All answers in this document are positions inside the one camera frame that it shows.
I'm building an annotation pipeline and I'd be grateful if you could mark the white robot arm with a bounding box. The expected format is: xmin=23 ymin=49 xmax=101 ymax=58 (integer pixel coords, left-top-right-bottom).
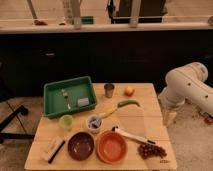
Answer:
xmin=158 ymin=62 xmax=213 ymax=126

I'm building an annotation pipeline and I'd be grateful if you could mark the red-orange bowl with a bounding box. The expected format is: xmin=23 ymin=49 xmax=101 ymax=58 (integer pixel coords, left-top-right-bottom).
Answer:
xmin=96 ymin=131 xmax=128 ymax=164

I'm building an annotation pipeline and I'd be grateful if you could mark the dark purple bowl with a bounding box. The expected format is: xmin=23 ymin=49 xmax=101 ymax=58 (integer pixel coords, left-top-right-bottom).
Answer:
xmin=68 ymin=132 xmax=95 ymax=161

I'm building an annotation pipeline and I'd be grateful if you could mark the bunch of grapes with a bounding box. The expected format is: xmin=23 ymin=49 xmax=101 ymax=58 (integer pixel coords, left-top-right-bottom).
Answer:
xmin=138 ymin=143 xmax=167 ymax=159

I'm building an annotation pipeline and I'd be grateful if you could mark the small orange fruit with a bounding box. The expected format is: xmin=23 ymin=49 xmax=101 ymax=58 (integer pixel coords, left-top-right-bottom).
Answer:
xmin=124 ymin=86 xmax=135 ymax=96

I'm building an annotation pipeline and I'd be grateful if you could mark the green cucumber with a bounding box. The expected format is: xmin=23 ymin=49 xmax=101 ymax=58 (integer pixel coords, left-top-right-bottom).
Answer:
xmin=117 ymin=100 xmax=140 ymax=108

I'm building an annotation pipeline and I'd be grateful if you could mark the metal cup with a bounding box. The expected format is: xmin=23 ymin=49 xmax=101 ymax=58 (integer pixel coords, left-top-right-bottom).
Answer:
xmin=104 ymin=83 xmax=115 ymax=98

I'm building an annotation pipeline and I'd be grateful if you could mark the grey block in tray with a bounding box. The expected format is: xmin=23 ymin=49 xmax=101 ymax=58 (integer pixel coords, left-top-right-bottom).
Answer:
xmin=77 ymin=98 xmax=89 ymax=107

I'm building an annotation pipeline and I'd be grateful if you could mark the light green cup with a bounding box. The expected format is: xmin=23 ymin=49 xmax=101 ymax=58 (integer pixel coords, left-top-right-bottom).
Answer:
xmin=59 ymin=115 xmax=72 ymax=130

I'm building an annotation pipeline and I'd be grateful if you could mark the green plastic tray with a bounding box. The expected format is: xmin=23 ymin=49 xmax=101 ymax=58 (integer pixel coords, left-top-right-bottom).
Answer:
xmin=43 ymin=76 xmax=97 ymax=119

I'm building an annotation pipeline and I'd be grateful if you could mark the white scrub brush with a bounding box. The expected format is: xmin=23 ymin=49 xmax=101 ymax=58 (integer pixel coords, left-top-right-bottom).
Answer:
xmin=41 ymin=136 xmax=65 ymax=163

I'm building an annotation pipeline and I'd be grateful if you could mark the green box on counter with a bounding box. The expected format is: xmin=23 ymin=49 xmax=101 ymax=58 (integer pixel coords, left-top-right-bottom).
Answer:
xmin=81 ymin=16 xmax=94 ymax=24

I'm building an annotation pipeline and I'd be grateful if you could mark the black chair base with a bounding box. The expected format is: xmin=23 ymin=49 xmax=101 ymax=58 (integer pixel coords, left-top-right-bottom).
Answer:
xmin=0 ymin=105 xmax=34 ymax=144

